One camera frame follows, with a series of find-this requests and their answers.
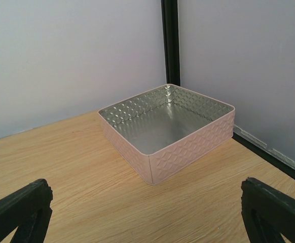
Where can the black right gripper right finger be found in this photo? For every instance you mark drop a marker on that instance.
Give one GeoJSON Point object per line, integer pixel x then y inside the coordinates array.
{"type": "Point", "coordinates": [268, 214]}

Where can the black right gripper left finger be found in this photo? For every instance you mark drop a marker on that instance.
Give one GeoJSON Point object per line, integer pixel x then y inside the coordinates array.
{"type": "Point", "coordinates": [27, 212]}

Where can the pink metal tin lid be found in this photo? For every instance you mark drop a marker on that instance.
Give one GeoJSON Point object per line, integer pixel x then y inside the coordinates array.
{"type": "Point", "coordinates": [163, 130]}

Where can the black enclosure frame post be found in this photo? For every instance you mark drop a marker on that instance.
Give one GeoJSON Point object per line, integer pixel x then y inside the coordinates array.
{"type": "Point", "coordinates": [172, 63]}

